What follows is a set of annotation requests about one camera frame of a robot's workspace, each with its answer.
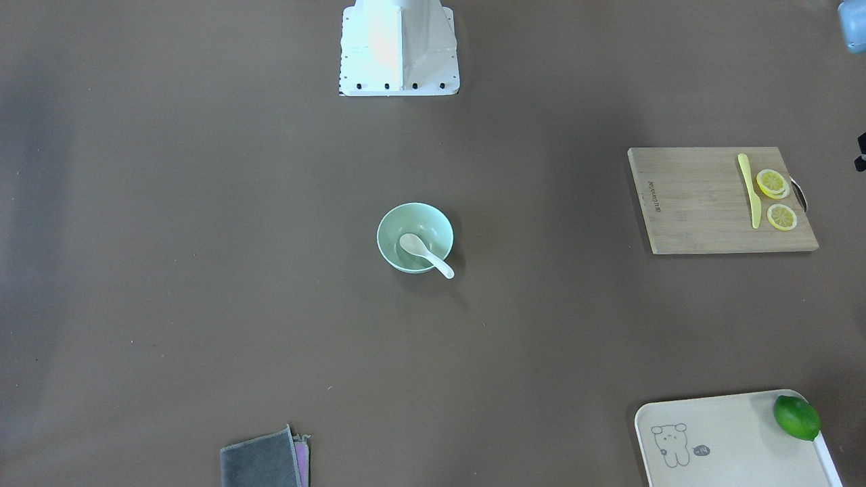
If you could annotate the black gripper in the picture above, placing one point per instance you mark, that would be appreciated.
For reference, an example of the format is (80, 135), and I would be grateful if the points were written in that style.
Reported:
(862, 152)

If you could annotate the white ceramic spoon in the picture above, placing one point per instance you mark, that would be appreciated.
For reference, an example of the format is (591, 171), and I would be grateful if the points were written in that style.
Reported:
(413, 245)

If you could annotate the mint green bowl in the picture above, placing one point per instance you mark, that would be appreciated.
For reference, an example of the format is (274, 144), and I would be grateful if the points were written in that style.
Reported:
(424, 220)

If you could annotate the lemon slice stack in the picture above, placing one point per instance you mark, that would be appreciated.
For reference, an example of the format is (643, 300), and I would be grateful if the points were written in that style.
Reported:
(773, 184)

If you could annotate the single lemon slice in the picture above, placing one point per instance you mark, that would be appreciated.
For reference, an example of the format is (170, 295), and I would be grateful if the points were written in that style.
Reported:
(782, 217)

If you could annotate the yellow plastic knife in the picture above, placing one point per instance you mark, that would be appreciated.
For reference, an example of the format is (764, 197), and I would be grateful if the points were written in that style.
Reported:
(755, 204)

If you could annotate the bamboo cutting board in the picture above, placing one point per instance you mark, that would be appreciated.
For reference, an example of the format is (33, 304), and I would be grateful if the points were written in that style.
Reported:
(695, 200)

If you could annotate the green lime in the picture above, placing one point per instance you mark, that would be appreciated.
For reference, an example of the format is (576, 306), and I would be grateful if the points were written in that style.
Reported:
(797, 418)

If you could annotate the cream rabbit tray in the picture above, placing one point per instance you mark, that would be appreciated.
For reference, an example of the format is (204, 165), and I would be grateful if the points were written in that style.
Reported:
(729, 440)

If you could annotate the grey folded cloth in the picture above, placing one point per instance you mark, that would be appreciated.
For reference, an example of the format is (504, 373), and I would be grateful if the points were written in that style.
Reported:
(279, 459)

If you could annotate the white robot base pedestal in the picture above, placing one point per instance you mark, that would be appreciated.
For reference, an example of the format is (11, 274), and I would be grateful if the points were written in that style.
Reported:
(398, 49)

